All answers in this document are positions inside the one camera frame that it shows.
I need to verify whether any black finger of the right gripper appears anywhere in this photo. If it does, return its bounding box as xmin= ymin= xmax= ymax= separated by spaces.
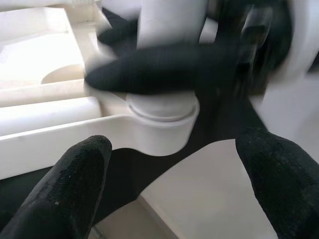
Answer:
xmin=84 ymin=42 xmax=240 ymax=97
xmin=96 ymin=24 xmax=139 ymax=49

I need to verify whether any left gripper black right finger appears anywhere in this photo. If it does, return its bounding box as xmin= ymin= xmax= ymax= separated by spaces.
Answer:
xmin=235 ymin=126 xmax=319 ymax=239

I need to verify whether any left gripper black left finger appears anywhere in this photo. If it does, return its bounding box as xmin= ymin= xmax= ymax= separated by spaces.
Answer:
xmin=0 ymin=134 xmax=113 ymax=239

